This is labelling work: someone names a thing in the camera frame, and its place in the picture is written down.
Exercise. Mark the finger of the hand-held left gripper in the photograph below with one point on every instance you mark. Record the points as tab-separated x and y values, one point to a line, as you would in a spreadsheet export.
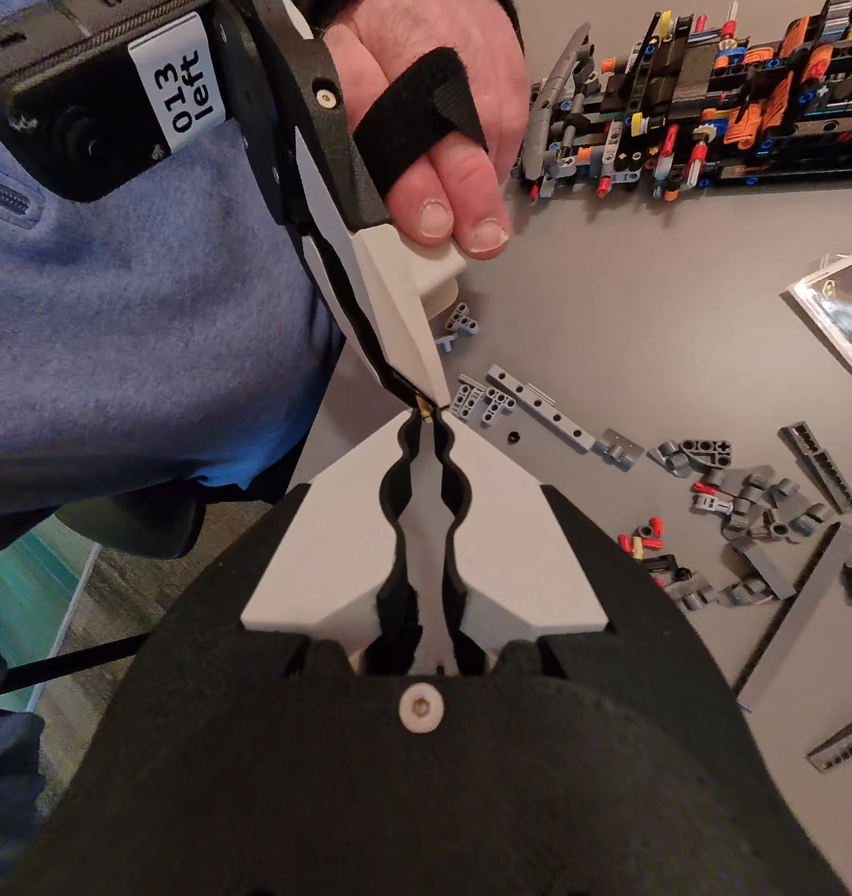
328	231
405	315

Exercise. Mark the person's left hand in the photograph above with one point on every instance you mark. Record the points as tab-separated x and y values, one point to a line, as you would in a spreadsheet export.
426	28

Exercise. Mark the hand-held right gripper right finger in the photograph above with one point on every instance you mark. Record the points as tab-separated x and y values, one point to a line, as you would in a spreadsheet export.
524	560

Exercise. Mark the pile of mixed lego pieces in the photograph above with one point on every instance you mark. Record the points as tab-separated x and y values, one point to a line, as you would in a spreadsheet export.
800	616

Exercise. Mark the cluster of light grey lego beams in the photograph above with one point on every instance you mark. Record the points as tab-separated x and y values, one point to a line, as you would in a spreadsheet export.
538	406

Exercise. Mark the person's blue sweater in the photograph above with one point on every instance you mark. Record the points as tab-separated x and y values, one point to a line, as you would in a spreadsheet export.
153	315

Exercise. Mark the lego car chassis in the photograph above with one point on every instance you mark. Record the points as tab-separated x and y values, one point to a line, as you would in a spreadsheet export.
713	105

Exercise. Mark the lego sticker sheet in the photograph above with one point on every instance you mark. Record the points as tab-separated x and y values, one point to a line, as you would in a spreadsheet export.
846	315

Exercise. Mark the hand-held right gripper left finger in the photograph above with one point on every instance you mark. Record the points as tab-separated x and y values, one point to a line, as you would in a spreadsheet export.
321	560

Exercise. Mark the yellow and black lego pin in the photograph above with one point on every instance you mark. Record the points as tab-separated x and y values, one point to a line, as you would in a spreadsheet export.
427	411

